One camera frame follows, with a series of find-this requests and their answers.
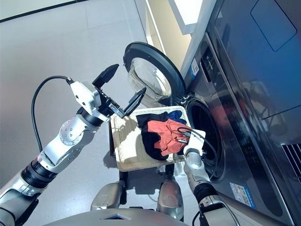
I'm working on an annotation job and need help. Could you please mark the silver robot leg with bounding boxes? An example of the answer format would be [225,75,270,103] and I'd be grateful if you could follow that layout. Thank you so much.
[156,178,184,222]
[90,181,126,211]

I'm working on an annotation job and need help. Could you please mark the black garment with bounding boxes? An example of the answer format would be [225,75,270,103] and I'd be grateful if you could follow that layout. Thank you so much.
[135,112,180,161]

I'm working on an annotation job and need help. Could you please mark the pale woven basket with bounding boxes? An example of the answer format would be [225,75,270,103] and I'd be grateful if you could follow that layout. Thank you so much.
[110,105,189,172]

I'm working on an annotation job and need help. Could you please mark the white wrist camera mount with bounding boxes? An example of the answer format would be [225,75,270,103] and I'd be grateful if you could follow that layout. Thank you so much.
[70,81,104,116]
[185,128,206,156]

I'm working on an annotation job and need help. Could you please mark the small blue washer label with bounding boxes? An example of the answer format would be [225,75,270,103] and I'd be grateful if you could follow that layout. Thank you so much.
[190,58,201,76]

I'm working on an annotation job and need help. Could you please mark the white counter cabinet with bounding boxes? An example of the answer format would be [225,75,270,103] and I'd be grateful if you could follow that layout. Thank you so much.
[135,0,207,61]

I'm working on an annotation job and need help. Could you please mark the dark stacked dryer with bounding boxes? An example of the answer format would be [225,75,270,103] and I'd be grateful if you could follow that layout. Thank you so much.
[206,0,301,170]

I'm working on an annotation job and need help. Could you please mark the navy blue garment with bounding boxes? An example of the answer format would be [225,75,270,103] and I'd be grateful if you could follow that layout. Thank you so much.
[167,110,188,126]

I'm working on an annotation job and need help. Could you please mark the silver robot torso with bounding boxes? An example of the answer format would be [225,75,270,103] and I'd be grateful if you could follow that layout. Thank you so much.
[47,208,189,226]

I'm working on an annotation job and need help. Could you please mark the blue energy label sticker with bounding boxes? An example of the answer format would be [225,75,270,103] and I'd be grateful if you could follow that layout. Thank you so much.
[229,181,257,209]

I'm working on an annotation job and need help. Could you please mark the orange-red garment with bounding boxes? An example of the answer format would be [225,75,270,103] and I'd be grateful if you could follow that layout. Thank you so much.
[147,119,192,156]

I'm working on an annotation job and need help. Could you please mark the grey washing machine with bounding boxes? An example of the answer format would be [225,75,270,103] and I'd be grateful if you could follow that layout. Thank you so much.
[180,32,296,226]

